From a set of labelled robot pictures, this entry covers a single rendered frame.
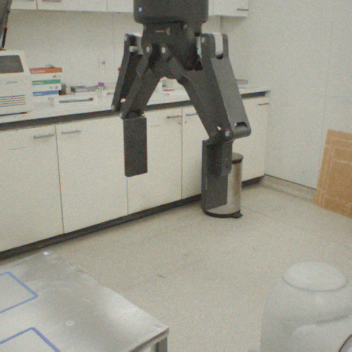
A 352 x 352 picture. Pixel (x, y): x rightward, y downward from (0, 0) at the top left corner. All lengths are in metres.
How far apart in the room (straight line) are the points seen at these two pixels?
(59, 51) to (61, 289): 2.67
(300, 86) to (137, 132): 3.42
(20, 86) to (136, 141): 2.24
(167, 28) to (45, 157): 2.45
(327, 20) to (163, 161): 1.65
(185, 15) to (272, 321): 0.54
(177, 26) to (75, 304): 0.68
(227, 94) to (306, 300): 0.44
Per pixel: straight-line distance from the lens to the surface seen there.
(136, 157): 0.54
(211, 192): 0.44
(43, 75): 3.23
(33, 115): 2.77
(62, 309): 0.97
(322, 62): 3.79
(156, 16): 0.43
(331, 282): 0.77
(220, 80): 0.41
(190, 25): 0.44
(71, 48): 3.57
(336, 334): 0.76
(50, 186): 2.93
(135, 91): 0.50
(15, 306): 1.00
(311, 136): 3.89
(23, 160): 2.81
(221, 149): 0.42
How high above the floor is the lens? 1.35
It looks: 17 degrees down
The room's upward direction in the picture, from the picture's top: straight up
